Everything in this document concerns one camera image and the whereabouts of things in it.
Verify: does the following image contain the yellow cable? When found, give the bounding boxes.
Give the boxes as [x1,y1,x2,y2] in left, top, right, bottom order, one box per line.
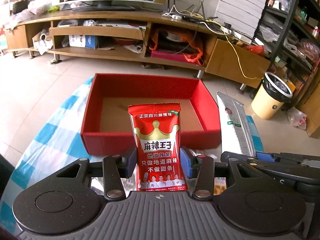
[179,0,263,81]

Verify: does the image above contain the silver white snack packet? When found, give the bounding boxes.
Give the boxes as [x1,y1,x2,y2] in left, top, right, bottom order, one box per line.
[216,92,255,157]

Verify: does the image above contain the white power strip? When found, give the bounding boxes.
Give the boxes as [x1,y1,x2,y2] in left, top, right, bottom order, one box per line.
[171,15,182,21]

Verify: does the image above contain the red spicy strip snack packet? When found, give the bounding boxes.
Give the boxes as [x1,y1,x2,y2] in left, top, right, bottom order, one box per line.
[128,103,188,191]

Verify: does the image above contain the orange plastic bag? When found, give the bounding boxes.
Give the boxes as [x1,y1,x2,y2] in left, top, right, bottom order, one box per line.
[148,28,203,66]

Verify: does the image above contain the red cardboard box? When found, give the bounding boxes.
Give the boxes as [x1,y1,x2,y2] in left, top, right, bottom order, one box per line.
[80,73,221,156]

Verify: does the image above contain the blue white carton box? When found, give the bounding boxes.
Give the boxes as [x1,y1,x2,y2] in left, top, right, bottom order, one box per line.
[69,35,99,49]

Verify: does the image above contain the black metal shelf rack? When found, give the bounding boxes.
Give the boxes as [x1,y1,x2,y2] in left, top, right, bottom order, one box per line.
[253,0,319,106]

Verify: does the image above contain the beige trash can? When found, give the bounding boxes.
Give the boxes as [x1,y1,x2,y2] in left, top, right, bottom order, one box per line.
[251,72,293,120]

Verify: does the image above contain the white plastic bag on floor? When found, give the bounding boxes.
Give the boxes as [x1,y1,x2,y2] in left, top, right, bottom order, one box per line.
[286,107,307,131]

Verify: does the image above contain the wooden TV stand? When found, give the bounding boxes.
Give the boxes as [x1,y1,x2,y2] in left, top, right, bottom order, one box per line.
[3,10,270,88]

